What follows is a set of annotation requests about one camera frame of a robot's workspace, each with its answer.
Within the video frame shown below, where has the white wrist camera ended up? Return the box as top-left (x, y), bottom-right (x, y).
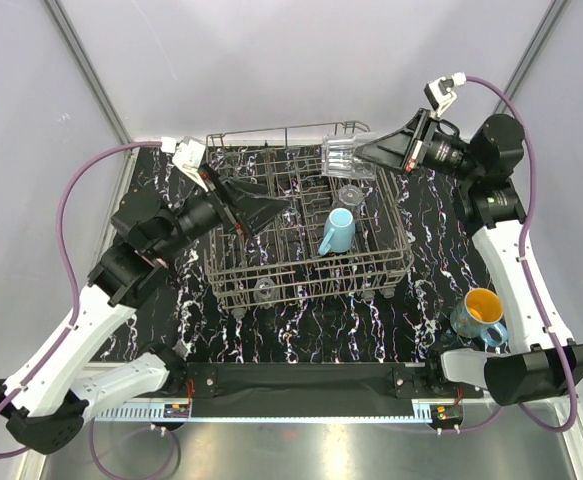
top-left (160, 136), bottom-right (207, 191)
top-left (424, 72), bottom-right (467, 119)

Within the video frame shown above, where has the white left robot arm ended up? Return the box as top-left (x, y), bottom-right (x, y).
top-left (0, 165), bottom-right (290, 455)

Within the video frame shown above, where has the aluminium frame rail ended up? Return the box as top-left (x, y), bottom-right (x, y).
top-left (35, 362), bottom-right (582, 426)

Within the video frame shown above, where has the blue floral mug orange inside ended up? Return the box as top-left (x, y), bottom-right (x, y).
top-left (450, 288), bottom-right (509, 348)

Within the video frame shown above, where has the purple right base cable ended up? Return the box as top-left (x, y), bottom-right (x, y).
top-left (458, 407), bottom-right (505, 432)

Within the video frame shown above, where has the light blue ceramic mug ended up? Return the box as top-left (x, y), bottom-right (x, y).
top-left (318, 208), bottom-right (356, 256)

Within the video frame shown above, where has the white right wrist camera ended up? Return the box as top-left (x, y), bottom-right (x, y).
top-left (424, 72), bottom-right (467, 119)

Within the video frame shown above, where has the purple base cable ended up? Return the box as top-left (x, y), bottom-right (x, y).
top-left (458, 407), bottom-right (505, 432)
top-left (90, 424), bottom-right (180, 476)

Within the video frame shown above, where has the grey wire dish rack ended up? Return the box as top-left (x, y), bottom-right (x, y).
top-left (204, 120), bottom-right (414, 318)

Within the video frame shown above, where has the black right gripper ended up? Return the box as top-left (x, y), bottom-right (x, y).
top-left (356, 108), bottom-right (482, 183)

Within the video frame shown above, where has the clear glass cup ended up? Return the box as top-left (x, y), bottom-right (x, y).
top-left (321, 132), bottom-right (378, 180)
top-left (253, 277), bottom-right (280, 308)
top-left (337, 184), bottom-right (364, 210)

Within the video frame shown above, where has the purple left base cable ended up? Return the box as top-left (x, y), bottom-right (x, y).
top-left (90, 424), bottom-right (180, 476)

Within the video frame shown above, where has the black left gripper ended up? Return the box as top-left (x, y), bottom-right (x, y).
top-left (152, 161), bottom-right (291, 261)

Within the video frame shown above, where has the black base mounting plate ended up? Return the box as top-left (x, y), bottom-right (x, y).
top-left (185, 362), bottom-right (482, 399)

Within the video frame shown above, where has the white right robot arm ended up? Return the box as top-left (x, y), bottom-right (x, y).
top-left (354, 109), bottom-right (583, 406)

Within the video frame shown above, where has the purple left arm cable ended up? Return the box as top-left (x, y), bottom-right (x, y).
top-left (0, 141), bottom-right (165, 459)

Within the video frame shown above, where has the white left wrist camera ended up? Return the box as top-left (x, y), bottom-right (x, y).
top-left (160, 136), bottom-right (207, 191)

